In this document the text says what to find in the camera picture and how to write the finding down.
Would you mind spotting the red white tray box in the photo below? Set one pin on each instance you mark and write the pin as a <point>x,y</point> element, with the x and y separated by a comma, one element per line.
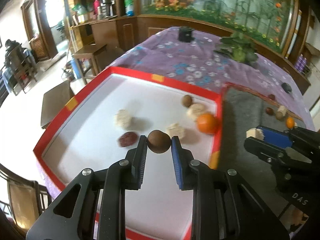
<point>160,210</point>

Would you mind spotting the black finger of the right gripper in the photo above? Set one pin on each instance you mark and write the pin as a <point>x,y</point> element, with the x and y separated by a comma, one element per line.
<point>268,153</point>

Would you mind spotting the beige yam chunk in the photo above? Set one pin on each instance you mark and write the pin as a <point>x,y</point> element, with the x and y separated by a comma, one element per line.
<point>282,110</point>
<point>255,133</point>

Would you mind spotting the red jujube on tablecloth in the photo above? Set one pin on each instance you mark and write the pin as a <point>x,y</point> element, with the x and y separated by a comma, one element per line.
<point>271,96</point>

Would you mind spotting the green blue water bottle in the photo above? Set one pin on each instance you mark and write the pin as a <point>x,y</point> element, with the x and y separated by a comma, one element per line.
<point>129,7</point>

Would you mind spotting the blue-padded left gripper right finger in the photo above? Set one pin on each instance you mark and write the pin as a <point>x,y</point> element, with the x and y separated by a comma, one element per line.
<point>225,206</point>

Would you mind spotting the wooden chair near camera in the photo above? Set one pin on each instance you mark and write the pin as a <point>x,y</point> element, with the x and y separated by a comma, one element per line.
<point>27,201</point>

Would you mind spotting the green leafy vegetable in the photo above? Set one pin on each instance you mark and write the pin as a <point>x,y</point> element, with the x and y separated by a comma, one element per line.
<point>237,47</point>

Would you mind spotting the dark wooden stool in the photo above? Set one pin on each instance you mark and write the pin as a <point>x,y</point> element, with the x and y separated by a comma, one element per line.
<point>53,101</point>

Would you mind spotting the red jujube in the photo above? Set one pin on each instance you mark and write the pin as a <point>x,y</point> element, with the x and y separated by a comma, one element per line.
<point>269,111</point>
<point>271,96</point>

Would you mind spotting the grey felt mat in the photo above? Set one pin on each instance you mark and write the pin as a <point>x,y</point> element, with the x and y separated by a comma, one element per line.
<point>266,176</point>

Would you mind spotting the brown round longan fruit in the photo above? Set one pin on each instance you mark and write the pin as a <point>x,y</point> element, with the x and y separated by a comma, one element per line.
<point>158,141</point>

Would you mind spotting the brown kiwi-like fruit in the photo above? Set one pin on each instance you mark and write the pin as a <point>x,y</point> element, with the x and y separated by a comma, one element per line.
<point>279,116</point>

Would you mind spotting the brown longan in tray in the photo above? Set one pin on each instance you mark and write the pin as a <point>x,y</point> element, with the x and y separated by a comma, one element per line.
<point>187,101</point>

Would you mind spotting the small tan yam piece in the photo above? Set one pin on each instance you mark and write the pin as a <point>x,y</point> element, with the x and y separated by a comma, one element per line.
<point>123,119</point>

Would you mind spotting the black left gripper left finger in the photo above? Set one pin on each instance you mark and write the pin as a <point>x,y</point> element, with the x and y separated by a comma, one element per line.
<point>93,200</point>

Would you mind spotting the pinkish yam chunk tray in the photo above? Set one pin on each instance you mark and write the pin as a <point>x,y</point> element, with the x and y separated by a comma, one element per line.
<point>196,110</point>

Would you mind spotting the pinkish yam chunk lower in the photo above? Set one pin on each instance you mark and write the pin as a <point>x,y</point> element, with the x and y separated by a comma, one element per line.
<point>176,130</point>

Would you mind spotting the large orange mandarin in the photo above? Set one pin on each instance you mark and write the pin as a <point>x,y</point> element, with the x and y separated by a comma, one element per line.
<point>207,123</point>

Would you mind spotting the dark red jujube date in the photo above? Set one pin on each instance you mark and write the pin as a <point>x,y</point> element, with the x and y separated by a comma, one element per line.
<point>127,139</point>

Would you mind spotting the black car key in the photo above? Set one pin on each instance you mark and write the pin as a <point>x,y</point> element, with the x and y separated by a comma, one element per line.
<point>286,87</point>

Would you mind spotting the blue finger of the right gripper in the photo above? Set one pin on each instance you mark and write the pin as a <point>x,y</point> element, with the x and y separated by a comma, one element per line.
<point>275,137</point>

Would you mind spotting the black thermos jug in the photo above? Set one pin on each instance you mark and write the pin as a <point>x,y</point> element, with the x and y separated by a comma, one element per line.
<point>106,8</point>

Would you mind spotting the black cylindrical container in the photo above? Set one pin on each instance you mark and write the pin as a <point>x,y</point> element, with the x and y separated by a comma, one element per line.
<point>185,34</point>

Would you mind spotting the purple floral tablecloth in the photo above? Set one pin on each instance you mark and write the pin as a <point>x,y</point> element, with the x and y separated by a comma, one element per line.
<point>205,62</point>

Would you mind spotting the small orange mandarin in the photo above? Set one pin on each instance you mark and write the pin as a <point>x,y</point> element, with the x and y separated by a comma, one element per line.
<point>290,122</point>

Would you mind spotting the wooden side table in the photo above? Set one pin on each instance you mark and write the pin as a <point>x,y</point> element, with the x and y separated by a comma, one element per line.
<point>89,52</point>

